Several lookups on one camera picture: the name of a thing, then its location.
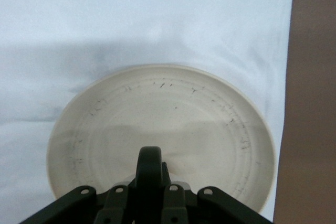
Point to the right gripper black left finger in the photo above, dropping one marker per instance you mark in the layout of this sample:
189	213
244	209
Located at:
78	205

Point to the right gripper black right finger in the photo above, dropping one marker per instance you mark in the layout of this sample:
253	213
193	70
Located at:
223	205

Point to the beige grey round plate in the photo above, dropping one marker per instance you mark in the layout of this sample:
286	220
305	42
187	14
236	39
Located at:
183	108

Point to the white table cloth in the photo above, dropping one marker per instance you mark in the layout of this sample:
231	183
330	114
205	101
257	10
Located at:
131	11

